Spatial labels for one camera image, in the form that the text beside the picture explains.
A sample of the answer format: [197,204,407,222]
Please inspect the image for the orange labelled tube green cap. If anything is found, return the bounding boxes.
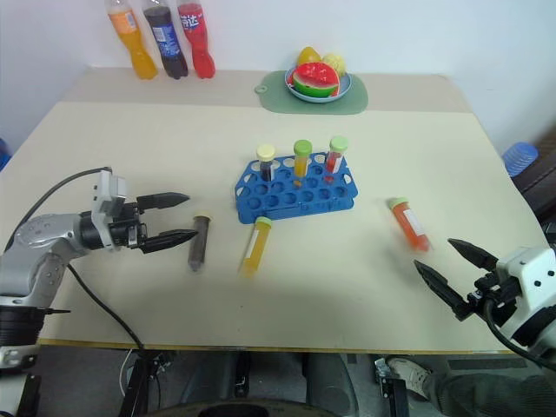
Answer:
[387,195,434,254]

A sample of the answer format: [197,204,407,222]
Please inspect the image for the blue stacked stools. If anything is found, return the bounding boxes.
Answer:
[501,141,540,177]

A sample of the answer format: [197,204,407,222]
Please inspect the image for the black table leg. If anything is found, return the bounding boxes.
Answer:
[374,356,412,417]
[117,350,162,417]

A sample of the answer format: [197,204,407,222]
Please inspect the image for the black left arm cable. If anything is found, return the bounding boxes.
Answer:
[65,262,146,352]

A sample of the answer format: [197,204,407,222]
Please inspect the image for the orange toy fruit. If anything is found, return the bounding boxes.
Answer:
[296,45,324,67]

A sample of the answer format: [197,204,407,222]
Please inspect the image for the brown tube cream cap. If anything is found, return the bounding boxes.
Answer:
[187,209,214,275]

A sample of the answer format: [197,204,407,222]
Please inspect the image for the light blue plate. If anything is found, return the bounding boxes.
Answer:
[283,64,354,104]

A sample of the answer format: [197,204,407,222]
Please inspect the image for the grey trouser leg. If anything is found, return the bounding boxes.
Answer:
[420,371,556,417]

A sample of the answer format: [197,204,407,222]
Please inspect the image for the white thin cable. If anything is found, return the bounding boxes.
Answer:
[118,347,136,394]

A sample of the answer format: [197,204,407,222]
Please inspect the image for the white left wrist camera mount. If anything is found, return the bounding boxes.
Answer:
[88,169,129,253]

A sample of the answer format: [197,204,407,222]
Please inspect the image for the dark cola bottle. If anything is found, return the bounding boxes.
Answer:
[142,0,189,81]

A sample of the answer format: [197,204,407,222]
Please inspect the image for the red soda bottle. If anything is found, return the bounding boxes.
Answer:
[176,0,217,80]

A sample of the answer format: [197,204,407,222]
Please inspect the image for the black round base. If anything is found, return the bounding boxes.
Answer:
[149,400,334,417]

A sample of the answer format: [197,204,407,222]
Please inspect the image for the orange soda bottle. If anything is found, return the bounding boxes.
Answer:
[105,0,159,81]

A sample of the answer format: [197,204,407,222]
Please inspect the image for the toy watermelon slice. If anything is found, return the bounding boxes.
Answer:
[291,62,341,99]

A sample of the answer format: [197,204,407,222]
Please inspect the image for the red tube green cap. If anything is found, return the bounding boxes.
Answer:
[324,135,350,184]

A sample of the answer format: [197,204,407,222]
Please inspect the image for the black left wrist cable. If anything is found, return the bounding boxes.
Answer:
[0,166,113,255]

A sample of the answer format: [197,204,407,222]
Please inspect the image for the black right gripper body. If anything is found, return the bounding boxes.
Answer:
[466,271,524,314]

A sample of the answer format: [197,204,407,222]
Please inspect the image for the white shoe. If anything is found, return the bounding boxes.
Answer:
[385,356,432,400]

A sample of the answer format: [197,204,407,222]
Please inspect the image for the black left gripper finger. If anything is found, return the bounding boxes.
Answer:
[136,191,192,213]
[140,228,200,255]

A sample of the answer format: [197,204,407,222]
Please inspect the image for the dark brown chair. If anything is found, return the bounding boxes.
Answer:
[511,129,556,252]

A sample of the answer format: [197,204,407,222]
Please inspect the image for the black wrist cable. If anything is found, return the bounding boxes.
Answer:
[0,166,113,255]
[483,298,556,362]

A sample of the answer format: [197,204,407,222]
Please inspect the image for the blue test tube rack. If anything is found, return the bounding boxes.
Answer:
[234,151,361,226]

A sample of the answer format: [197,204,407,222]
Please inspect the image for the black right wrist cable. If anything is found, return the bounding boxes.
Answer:
[483,298,556,362]

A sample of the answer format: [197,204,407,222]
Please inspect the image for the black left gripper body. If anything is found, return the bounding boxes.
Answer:
[107,197,149,253]

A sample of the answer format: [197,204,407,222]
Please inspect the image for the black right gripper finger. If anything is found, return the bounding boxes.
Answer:
[413,259,475,323]
[447,237,500,272]

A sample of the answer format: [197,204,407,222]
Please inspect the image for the green silicone mat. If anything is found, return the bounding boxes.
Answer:
[253,69,370,116]

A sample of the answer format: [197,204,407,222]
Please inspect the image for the yellow bumpy toy fruit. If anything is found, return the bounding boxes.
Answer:
[321,52,349,77]

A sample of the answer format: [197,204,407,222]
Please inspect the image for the dark tube pale yellow cap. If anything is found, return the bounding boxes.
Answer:
[255,143,277,182]

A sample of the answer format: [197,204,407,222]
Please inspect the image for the yellow labelled tube green cap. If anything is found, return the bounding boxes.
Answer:
[237,215,274,280]

